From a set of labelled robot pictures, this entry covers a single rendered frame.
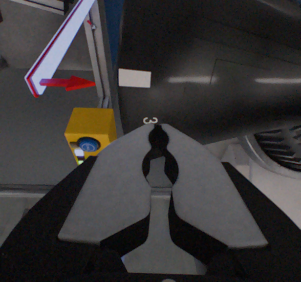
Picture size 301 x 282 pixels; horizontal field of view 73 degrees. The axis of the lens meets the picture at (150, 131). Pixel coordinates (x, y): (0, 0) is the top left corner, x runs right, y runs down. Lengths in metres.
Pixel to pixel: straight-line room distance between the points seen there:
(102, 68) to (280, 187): 0.53
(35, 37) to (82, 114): 1.21
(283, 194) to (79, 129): 0.47
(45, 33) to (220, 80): 1.49
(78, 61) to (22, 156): 0.82
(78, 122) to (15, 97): 1.05
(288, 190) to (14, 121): 1.27
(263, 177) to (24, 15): 1.54
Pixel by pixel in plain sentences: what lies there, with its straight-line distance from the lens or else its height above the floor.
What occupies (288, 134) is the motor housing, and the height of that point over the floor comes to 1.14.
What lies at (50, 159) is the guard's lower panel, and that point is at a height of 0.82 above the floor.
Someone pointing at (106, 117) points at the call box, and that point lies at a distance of 0.50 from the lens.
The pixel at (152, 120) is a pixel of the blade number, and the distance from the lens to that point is 0.23.
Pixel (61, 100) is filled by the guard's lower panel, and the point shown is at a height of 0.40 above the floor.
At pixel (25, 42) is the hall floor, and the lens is 1.73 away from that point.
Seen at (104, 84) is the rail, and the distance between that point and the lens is 0.63.
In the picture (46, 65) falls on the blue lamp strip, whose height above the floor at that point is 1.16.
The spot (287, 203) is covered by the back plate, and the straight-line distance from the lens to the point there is 0.55.
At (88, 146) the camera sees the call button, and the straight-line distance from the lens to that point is 0.49.
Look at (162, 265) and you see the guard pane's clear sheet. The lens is 0.86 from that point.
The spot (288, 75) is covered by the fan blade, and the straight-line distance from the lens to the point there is 0.25.
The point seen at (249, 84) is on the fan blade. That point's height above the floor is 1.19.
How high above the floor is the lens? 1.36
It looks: 41 degrees down
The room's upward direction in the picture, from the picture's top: 180 degrees counter-clockwise
